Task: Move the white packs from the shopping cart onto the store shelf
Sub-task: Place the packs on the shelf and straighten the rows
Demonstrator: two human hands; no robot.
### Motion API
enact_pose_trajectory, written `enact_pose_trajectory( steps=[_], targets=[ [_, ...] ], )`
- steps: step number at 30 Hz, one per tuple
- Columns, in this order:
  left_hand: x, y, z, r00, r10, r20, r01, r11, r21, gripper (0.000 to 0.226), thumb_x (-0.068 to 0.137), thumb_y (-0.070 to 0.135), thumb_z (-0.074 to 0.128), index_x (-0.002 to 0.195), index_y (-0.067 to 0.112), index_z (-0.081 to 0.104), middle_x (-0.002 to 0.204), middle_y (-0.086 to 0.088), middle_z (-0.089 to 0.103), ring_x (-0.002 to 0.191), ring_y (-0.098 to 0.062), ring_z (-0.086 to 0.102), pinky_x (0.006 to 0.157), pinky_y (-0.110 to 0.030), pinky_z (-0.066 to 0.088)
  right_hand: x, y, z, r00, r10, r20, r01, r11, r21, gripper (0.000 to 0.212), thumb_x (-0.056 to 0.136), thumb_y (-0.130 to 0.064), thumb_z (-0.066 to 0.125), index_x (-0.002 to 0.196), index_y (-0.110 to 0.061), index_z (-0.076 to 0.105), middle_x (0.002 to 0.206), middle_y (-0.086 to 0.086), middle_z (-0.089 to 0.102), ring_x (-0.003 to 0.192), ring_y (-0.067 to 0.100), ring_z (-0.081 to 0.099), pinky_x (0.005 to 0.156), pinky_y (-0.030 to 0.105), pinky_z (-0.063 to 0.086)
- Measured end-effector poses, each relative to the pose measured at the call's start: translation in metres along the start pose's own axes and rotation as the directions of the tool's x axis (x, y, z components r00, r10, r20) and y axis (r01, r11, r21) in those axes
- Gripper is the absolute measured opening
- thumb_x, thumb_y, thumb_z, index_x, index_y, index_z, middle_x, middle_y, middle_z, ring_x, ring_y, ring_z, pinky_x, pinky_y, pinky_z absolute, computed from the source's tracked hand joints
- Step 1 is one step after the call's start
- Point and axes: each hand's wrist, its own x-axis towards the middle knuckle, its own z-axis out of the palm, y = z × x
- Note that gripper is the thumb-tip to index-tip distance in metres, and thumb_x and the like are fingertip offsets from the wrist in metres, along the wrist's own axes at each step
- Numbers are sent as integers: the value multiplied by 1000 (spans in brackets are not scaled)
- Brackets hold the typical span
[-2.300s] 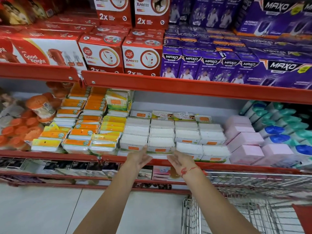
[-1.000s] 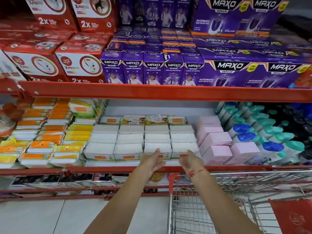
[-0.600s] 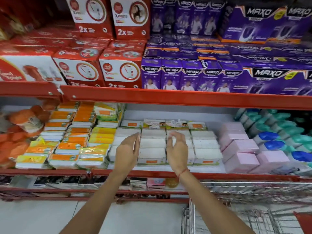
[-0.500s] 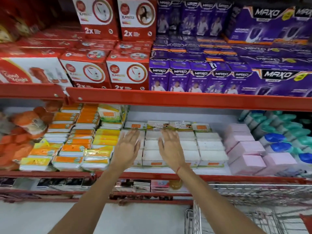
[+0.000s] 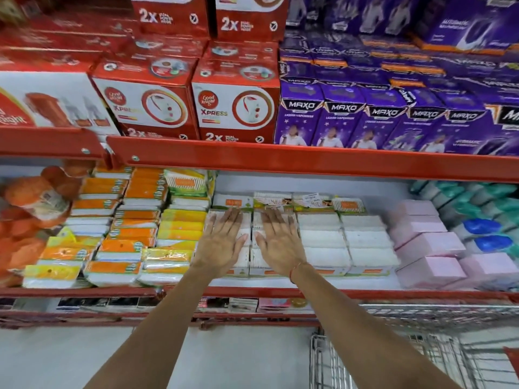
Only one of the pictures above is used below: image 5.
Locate person's left hand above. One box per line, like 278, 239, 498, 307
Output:
190, 207, 250, 279

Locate person's right hand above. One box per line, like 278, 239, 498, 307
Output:
255, 208, 310, 279

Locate person's right forearm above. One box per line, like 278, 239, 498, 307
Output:
290, 261, 464, 389

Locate person's left forearm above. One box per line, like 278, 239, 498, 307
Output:
84, 265, 223, 389

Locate rows of white swab boxes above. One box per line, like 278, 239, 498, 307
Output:
204, 192, 402, 278

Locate long red shelf beam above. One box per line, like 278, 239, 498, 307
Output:
105, 135, 519, 185

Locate pile of orange yellow packets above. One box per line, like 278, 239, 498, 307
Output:
22, 166, 216, 290

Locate row of small flat packets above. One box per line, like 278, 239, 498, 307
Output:
0, 297, 318, 315

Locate stack of pink boxes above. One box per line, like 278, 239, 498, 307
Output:
388, 199, 519, 291

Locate stack of red boxes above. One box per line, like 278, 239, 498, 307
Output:
0, 0, 291, 145

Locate pile of orange mesh bags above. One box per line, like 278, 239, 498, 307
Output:
0, 159, 97, 289

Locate pile of teal blue packets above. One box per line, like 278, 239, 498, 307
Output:
409, 180, 519, 260

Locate short red shelf beam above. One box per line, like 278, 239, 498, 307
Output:
0, 125, 107, 161

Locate stack of purple boxes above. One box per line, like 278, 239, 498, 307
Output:
273, 0, 519, 157

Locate wide red white carton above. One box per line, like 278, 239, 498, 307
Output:
0, 70, 121, 137

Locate red thread bracelet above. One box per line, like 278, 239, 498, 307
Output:
289, 261, 314, 284

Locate metal wire shopping cart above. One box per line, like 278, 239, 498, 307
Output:
309, 304, 519, 389

